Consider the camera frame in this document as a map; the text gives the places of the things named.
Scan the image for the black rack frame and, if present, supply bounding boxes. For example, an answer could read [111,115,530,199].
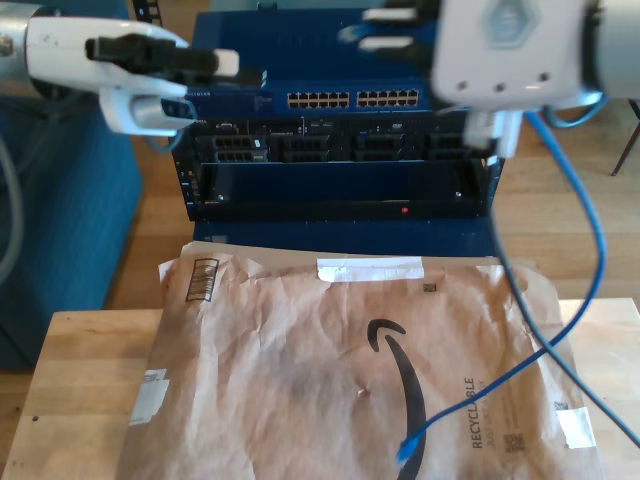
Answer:
[132,0,506,224]

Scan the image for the brown packing paper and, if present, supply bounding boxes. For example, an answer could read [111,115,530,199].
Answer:
[113,239,610,480]

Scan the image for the short white tape strip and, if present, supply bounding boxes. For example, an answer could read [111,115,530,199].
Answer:
[554,407,597,450]

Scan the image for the white shipping label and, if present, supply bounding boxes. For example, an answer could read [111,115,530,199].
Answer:
[128,367,171,429]

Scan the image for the black rack shelf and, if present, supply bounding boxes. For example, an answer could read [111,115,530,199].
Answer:
[194,158,496,222]

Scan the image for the black rack server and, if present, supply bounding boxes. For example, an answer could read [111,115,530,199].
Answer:
[192,114,481,165]

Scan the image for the long white tape strip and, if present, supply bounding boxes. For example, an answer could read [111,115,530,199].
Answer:
[317,256,425,282]

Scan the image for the dark chair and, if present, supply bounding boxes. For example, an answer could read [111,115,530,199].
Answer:
[612,97,640,177]

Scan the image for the grey cable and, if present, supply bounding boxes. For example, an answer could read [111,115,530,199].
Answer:
[0,134,26,286]

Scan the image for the blue network cable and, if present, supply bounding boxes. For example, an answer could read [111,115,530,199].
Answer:
[339,22,610,467]

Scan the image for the blue sofa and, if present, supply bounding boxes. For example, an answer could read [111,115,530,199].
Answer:
[0,0,146,374]

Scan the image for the blue network switch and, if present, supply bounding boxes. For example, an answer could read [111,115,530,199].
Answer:
[187,9,441,116]

